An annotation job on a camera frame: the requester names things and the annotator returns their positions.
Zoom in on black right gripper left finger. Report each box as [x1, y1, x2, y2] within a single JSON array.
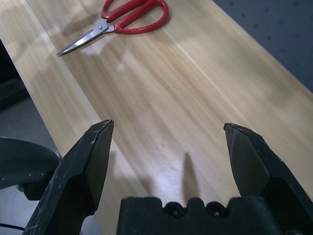
[[23, 119, 115, 235]]

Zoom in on red handled scissors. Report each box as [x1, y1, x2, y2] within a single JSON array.
[[56, 0, 170, 57]]

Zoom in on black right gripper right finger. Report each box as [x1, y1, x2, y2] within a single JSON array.
[[223, 123, 313, 235]]

